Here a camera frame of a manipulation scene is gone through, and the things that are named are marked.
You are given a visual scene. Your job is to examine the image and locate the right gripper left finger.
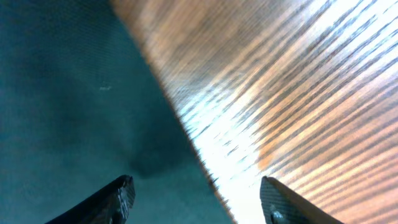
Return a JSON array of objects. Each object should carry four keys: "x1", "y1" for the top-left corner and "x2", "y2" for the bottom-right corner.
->
[{"x1": 46, "y1": 175, "x2": 136, "y2": 224}]

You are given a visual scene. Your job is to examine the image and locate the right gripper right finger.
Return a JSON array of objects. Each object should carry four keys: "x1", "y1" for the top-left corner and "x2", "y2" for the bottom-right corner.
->
[{"x1": 259, "y1": 176, "x2": 342, "y2": 224}]

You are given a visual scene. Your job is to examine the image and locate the black t-shirt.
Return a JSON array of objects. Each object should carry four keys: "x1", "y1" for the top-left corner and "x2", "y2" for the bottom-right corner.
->
[{"x1": 1, "y1": 1, "x2": 231, "y2": 223}]

